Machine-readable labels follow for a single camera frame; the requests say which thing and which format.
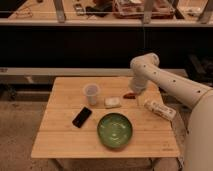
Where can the white sponge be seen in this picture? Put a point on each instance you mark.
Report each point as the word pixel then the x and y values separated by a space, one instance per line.
pixel 112 102

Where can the green bowl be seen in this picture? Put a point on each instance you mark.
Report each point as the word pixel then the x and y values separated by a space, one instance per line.
pixel 114 130

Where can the black object on shelf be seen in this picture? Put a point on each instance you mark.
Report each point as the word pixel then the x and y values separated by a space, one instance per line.
pixel 100 11

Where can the grey remote on shelf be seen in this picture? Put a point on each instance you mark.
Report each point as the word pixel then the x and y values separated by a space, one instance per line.
pixel 79 9

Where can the red pepper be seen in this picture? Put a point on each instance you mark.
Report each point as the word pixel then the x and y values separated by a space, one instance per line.
pixel 129 96

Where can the wooden table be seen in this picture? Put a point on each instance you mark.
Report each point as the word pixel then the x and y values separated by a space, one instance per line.
pixel 59 138

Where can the clear plastic cup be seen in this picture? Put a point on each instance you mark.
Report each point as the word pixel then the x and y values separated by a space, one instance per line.
pixel 91 92

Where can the black smartphone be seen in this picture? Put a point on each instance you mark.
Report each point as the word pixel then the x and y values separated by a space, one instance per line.
pixel 82 116

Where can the red tray on shelf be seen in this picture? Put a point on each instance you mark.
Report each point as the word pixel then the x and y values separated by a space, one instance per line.
pixel 135 9

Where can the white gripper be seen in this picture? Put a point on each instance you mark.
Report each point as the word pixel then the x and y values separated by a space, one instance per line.
pixel 137 85

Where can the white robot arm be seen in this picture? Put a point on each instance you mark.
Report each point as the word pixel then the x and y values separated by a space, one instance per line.
pixel 198 97

